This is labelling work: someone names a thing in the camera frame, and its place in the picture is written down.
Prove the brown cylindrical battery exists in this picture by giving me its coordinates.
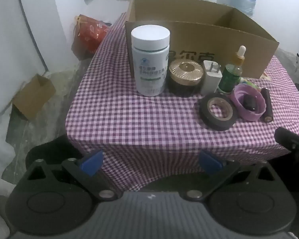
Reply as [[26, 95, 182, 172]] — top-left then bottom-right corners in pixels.
[[260, 88, 273, 123]]

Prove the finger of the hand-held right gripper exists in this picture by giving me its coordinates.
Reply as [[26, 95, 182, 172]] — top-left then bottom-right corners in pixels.
[[275, 127, 299, 158]]

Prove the small green plastic object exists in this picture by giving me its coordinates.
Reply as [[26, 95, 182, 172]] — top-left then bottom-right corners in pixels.
[[239, 78, 261, 90]]

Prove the green dropper bottle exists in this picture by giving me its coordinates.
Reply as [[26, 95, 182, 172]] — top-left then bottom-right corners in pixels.
[[218, 45, 247, 94]]

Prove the white curtain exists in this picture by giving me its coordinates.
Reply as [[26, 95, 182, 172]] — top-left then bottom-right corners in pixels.
[[0, 0, 49, 115]]

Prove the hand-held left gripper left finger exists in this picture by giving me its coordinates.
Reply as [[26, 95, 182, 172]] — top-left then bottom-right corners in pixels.
[[20, 150, 122, 201]]

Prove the large cardboard box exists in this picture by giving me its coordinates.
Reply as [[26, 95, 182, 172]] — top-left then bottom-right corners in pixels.
[[125, 0, 279, 79]]

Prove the white plastic bottle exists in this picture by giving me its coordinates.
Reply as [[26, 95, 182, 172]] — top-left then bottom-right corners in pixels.
[[131, 25, 170, 97]]

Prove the purple plastic lid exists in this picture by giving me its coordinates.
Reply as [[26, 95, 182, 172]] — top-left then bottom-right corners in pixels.
[[230, 84, 267, 122]]

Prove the white charger plug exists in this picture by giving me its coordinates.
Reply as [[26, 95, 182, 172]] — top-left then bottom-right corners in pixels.
[[201, 60, 223, 95]]

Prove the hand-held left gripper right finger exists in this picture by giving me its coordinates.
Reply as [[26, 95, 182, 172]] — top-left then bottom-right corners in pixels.
[[183, 151, 277, 201]]

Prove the black tape roll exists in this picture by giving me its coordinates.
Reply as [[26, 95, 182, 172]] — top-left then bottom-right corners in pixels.
[[199, 93, 238, 131]]

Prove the small cardboard box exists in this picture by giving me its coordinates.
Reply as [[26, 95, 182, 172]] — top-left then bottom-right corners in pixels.
[[12, 73, 56, 121]]

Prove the red plastic bag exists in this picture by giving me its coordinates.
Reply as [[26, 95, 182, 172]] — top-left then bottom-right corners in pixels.
[[71, 14, 112, 60]]

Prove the purple checkered tablecloth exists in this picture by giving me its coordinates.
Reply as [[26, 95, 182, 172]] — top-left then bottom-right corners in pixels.
[[65, 12, 299, 192]]

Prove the dark jar with gold lid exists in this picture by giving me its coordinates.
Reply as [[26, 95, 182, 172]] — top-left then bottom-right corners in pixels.
[[167, 59, 205, 97]]

